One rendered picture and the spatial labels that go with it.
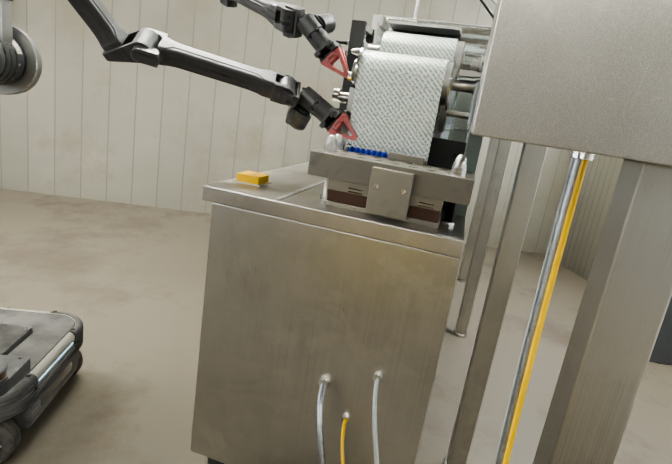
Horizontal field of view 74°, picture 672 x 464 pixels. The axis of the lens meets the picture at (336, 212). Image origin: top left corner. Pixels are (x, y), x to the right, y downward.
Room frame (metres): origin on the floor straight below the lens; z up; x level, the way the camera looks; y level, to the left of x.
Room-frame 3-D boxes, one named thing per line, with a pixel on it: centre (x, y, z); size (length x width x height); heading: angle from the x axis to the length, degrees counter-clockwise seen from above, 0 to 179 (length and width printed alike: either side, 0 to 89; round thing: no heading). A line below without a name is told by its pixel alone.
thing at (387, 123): (1.27, -0.11, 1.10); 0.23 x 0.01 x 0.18; 76
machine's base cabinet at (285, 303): (2.26, -0.30, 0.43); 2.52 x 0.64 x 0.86; 166
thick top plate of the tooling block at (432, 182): (1.14, -0.13, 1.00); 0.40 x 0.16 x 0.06; 76
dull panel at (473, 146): (2.31, -0.62, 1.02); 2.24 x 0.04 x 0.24; 166
